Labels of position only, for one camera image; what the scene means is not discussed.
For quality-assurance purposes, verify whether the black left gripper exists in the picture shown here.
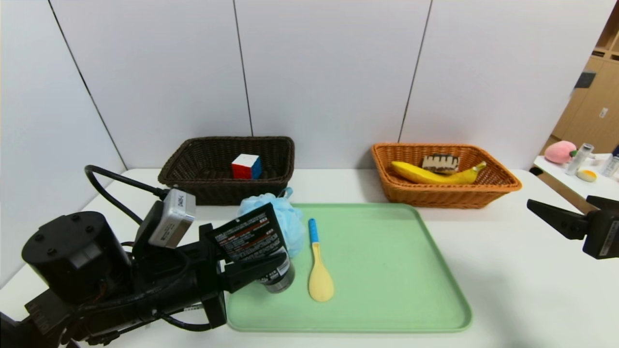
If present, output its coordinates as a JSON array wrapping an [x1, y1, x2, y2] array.
[[152, 223, 288, 329]]

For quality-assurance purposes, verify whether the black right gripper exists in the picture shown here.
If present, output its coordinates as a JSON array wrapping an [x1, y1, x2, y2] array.
[[526, 195, 619, 260]]

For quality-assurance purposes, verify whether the black cosmetic tube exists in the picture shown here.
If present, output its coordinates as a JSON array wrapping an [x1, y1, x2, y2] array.
[[212, 203, 296, 294]]

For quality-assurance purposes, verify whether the red white puzzle cube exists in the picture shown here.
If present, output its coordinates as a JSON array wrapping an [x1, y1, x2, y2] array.
[[231, 154, 263, 180]]

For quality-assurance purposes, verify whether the chocolate blueberry cake slice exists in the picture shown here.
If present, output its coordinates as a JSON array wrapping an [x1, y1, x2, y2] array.
[[422, 154, 460, 174]]

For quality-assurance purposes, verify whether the yellow banana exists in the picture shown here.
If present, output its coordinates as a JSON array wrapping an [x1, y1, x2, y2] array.
[[391, 160, 487, 185]]

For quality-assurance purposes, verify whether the dark brown wicker basket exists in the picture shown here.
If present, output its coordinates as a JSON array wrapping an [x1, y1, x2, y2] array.
[[158, 136, 296, 206]]

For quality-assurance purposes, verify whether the orange wicker basket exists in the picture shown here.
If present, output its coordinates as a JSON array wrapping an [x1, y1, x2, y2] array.
[[371, 143, 523, 209]]

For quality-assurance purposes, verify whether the white side table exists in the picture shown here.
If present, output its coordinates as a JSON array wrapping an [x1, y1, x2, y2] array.
[[532, 154, 619, 216]]

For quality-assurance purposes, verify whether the clear bottle with blue cap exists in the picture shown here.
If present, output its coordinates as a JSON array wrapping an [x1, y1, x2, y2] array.
[[601, 145, 619, 178]]

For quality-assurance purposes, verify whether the clear bottle with grey cap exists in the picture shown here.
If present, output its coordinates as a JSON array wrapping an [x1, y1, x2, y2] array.
[[565, 144, 594, 176]]

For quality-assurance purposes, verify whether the pink plush peach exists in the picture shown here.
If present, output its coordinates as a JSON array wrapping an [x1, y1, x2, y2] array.
[[545, 141, 577, 164]]

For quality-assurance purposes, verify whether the light blue mesh loofah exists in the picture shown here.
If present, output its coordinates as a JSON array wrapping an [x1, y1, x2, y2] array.
[[237, 187, 307, 258]]

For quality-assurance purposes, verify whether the wooden cabinet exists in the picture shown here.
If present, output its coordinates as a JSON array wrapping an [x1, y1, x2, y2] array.
[[551, 5, 619, 155]]

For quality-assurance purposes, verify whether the light green plastic tray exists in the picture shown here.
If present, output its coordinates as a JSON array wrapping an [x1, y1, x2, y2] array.
[[225, 203, 473, 334]]

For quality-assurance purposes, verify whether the yellow spoon with blue handle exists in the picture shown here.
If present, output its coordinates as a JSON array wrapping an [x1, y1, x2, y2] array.
[[308, 218, 335, 303]]

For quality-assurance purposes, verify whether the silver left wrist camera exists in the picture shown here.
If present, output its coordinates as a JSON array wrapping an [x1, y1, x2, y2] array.
[[147, 188, 197, 249]]

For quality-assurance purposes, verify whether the black left camera cable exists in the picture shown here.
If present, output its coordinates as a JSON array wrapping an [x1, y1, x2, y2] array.
[[84, 165, 170, 228]]

